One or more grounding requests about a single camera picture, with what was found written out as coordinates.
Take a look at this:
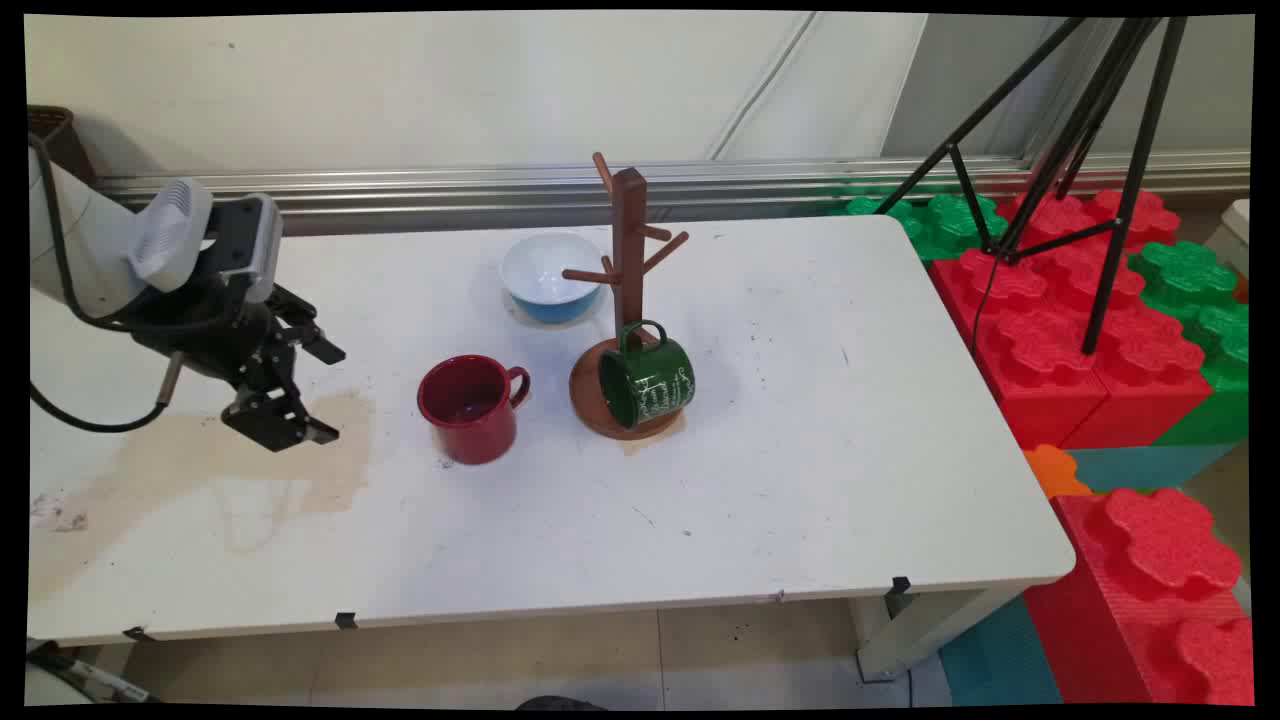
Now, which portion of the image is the black camera tripod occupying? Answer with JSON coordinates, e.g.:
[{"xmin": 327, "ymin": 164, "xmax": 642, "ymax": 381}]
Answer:
[{"xmin": 874, "ymin": 15, "xmax": 1191, "ymax": 357}]

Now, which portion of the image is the large red foam block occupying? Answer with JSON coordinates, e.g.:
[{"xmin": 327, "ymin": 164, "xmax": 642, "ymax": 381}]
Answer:
[{"xmin": 928, "ymin": 188, "xmax": 1217, "ymax": 452}]

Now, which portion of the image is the brown woven basket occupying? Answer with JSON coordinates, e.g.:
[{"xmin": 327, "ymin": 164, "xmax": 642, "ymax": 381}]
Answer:
[{"xmin": 27, "ymin": 104, "xmax": 98, "ymax": 188}]

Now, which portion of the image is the green foam building block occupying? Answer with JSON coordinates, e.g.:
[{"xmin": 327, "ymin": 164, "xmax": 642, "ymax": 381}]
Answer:
[
  {"xmin": 828, "ymin": 188, "xmax": 1009, "ymax": 263},
  {"xmin": 1128, "ymin": 240, "xmax": 1251, "ymax": 447}
]

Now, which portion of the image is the brown wooden mug tree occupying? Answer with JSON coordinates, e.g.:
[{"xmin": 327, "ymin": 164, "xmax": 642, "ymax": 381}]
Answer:
[{"xmin": 560, "ymin": 152, "xmax": 691, "ymax": 442}]

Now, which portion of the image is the thin black tripod cable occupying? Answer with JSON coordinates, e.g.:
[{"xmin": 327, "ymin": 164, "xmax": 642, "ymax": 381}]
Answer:
[{"xmin": 967, "ymin": 250, "xmax": 1005, "ymax": 354}]

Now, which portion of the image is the white bowl blue outside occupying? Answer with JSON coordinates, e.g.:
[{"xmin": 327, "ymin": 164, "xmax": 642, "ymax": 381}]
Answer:
[{"xmin": 500, "ymin": 231, "xmax": 607, "ymax": 325}]

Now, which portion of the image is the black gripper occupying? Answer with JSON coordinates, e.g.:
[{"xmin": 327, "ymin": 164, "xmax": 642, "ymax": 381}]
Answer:
[{"xmin": 122, "ymin": 282, "xmax": 348, "ymax": 454}]

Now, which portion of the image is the orange foam block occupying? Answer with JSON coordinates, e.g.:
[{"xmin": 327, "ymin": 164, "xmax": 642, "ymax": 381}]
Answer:
[{"xmin": 1023, "ymin": 444, "xmax": 1093, "ymax": 500}]

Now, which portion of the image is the red enamel mug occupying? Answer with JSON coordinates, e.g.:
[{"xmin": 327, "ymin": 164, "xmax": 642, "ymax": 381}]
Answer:
[{"xmin": 417, "ymin": 354, "xmax": 532, "ymax": 467}]

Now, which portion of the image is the green enamel mug white lettering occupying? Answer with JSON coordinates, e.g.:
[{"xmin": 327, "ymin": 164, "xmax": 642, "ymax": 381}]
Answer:
[{"xmin": 597, "ymin": 319, "xmax": 697, "ymax": 432}]

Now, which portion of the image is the teal foam block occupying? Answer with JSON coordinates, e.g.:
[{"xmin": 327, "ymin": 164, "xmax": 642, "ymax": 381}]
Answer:
[
  {"xmin": 937, "ymin": 594, "xmax": 1064, "ymax": 707},
  {"xmin": 1062, "ymin": 442, "xmax": 1243, "ymax": 494}
]

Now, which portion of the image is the white table leg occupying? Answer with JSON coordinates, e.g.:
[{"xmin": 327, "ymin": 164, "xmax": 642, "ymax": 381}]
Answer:
[{"xmin": 853, "ymin": 583, "xmax": 1028, "ymax": 685}]

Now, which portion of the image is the black camera cable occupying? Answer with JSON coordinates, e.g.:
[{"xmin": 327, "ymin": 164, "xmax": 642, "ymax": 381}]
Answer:
[{"xmin": 28, "ymin": 133, "xmax": 241, "ymax": 333}]

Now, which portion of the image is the black grey wrist camera box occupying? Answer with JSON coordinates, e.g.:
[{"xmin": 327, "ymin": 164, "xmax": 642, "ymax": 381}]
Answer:
[{"xmin": 205, "ymin": 192, "xmax": 285, "ymax": 305}]

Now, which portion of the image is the aluminium wall rail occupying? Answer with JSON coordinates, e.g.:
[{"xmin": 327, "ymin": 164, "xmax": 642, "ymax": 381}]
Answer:
[{"xmin": 95, "ymin": 150, "xmax": 1251, "ymax": 238}]

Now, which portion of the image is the white box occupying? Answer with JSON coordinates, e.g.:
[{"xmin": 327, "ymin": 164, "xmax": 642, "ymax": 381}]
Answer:
[{"xmin": 1204, "ymin": 197, "xmax": 1253, "ymax": 278}]

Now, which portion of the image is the grey taped cable bundle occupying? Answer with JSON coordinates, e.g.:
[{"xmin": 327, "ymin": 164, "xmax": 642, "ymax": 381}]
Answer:
[{"xmin": 27, "ymin": 640, "xmax": 156, "ymax": 707}]

